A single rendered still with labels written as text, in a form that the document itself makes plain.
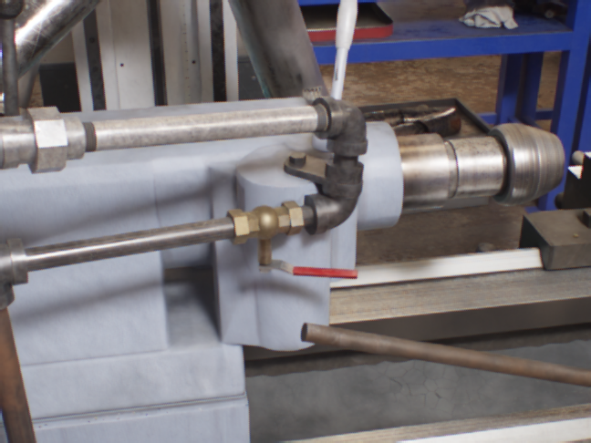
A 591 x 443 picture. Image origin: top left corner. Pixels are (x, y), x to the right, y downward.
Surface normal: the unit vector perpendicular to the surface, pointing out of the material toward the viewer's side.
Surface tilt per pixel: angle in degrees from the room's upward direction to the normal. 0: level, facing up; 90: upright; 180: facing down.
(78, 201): 82
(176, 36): 90
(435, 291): 0
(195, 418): 90
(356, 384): 10
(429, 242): 0
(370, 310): 0
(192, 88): 90
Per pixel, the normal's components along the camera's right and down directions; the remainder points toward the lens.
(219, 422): 0.18, 0.48
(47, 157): 0.46, 0.58
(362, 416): -0.07, -0.84
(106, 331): 0.16, 0.07
